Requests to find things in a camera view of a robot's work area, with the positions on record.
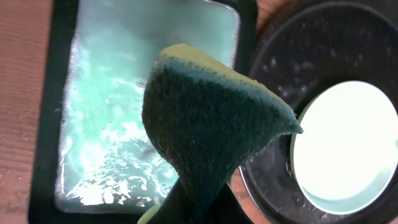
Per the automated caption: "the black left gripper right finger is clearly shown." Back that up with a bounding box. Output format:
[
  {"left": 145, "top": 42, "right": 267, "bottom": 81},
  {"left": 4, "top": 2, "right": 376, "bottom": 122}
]
[{"left": 211, "top": 183, "right": 253, "bottom": 224}]

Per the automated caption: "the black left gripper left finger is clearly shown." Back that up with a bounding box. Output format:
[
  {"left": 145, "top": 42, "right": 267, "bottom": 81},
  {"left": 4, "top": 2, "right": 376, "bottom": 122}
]
[{"left": 147, "top": 179, "right": 199, "bottom": 224}]

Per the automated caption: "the green yellow scrub sponge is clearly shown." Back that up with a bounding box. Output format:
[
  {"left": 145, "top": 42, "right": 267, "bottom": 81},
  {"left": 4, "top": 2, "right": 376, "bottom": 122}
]
[{"left": 140, "top": 44, "right": 303, "bottom": 223}]

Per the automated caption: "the mint green plate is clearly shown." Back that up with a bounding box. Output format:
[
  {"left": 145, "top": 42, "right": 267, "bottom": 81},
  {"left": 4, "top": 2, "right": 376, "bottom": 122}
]
[{"left": 290, "top": 81, "right": 397, "bottom": 215}]

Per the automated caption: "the black rectangular soapy water tray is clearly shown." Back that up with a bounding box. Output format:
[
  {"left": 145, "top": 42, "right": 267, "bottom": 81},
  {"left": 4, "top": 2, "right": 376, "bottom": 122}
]
[{"left": 28, "top": 1, "right": 257, "bottom": 224}]

